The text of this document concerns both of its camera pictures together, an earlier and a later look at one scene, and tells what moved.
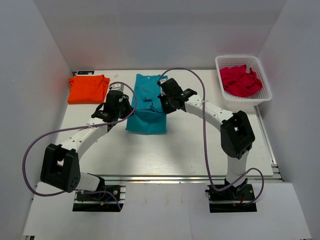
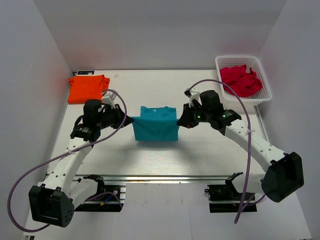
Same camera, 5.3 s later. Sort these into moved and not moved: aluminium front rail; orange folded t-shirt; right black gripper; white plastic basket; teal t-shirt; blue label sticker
Moved: teal t-shirt; right black gripper
Not moved: blue label sticker; aluminium front rail; orange folded t-shirt; white plastic basket
